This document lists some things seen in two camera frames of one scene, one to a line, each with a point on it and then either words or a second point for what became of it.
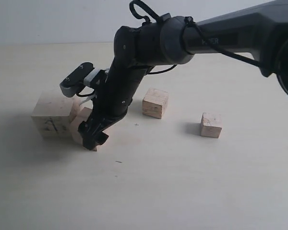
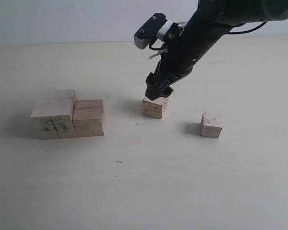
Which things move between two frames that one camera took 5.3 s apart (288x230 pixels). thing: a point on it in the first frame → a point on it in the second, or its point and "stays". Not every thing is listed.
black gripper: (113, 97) → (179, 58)
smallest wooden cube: (211, 124) stays
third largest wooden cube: (154, 103) stays
